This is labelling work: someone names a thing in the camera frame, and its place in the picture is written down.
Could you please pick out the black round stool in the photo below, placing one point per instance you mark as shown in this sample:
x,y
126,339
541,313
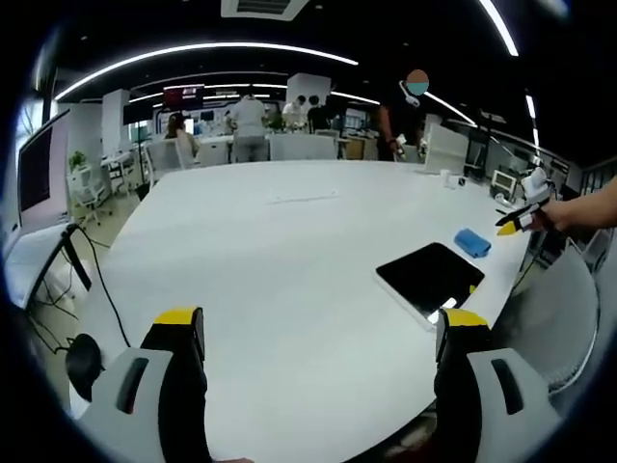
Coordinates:
x,y
83,364

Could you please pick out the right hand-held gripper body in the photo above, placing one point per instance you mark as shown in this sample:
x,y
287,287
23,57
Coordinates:
x,y
534,185

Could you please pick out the white mug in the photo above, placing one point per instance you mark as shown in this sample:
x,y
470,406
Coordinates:
x,y
446,177

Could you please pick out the white mesh office chair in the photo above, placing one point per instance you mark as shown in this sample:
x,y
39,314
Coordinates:
x,y
559,318

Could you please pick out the red wall screen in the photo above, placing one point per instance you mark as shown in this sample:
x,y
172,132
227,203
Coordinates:
x,y
183,95

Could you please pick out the small white display device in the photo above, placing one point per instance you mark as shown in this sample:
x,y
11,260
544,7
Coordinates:
x,y
503,182

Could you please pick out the large computer monitor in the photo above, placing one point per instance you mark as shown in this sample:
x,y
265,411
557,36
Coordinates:
x,y
36,169

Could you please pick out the blue cleaning cloth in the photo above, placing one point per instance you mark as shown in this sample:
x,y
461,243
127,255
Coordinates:
x,y
472,241

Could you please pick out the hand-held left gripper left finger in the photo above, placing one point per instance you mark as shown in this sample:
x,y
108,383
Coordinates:
x,y
144,386

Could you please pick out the green potted plant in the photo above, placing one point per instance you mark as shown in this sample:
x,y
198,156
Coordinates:
x,y
76,160

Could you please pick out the person's right hand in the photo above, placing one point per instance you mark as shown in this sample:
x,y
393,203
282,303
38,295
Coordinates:
x,y
563,216

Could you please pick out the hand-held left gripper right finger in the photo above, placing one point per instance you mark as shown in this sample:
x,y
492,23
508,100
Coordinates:
x,y
482,386

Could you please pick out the white partition board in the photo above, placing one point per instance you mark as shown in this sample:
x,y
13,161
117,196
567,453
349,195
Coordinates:
x,y
446,147

